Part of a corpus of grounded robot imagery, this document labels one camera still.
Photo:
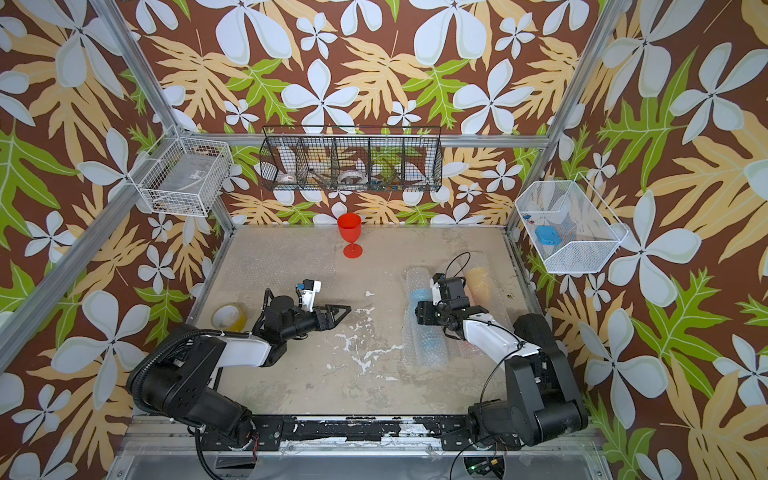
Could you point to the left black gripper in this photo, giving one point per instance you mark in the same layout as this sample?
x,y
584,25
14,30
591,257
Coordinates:
x,y
327,322

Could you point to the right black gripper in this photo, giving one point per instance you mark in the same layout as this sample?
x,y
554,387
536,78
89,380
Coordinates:
x,y
424,312

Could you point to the bubble blue glass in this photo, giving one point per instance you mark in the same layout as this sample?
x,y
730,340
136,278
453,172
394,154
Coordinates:
x,y
424,342

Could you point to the red wine glass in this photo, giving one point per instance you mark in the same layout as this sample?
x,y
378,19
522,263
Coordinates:
x,y
350,228

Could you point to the bubble orange glass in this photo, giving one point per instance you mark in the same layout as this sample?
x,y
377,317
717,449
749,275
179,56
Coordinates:
x,y
456,308

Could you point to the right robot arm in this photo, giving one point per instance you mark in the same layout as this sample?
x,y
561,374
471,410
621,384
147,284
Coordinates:
x,y
543,401

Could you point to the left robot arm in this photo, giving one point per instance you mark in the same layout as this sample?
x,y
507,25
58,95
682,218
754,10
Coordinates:
x,y
173,380

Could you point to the bubble wrapped yellow glass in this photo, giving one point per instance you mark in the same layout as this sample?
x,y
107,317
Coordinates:
x,y
484,289

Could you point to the yellow tape roll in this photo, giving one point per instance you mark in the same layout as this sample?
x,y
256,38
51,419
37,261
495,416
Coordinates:
x,y
229,318

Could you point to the blue object in basket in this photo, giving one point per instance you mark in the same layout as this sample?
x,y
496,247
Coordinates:
x,y
547,235

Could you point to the white tape roll in basket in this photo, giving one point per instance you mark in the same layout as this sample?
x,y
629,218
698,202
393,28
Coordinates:
x,y
352,177

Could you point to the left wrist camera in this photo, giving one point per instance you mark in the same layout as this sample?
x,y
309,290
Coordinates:
x,y
307,291

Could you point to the black mounting rail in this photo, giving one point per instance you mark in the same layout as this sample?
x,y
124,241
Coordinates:
x,y
271,433

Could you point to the black wire basket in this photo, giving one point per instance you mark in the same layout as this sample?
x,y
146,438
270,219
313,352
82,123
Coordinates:
x,y
394,158

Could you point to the white wire basket left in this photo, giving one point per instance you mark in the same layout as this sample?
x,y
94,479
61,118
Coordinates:
x,y
184,176

